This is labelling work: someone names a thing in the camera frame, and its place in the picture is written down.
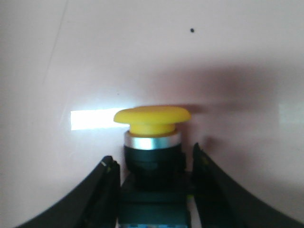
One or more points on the yellow mushroom push button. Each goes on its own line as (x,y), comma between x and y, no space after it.
(154,195)

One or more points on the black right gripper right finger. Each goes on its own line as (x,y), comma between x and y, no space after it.
(223,203)

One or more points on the pink plastic bin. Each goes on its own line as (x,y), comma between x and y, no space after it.
(66,66)

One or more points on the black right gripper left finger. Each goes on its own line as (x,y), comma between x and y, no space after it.
(91,204)

